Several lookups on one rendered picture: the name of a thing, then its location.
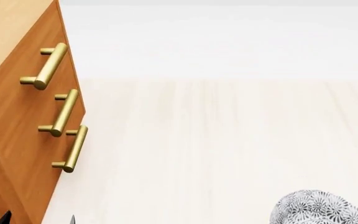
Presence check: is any wooden drawer cabinet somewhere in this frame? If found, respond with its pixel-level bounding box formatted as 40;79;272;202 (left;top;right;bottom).
0;0;86;224

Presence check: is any floral patterned bowl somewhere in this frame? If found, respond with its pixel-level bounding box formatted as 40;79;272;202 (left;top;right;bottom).
269;189;358;224

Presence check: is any small brass bar handle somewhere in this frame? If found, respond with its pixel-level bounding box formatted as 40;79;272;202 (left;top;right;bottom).
52;124;89;174

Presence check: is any medium brass bar handle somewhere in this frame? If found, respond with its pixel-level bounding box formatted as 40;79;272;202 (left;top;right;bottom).
37;88;80;138

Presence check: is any large brass bar handle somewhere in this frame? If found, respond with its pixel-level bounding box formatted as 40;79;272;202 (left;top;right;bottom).
19;42;68;91

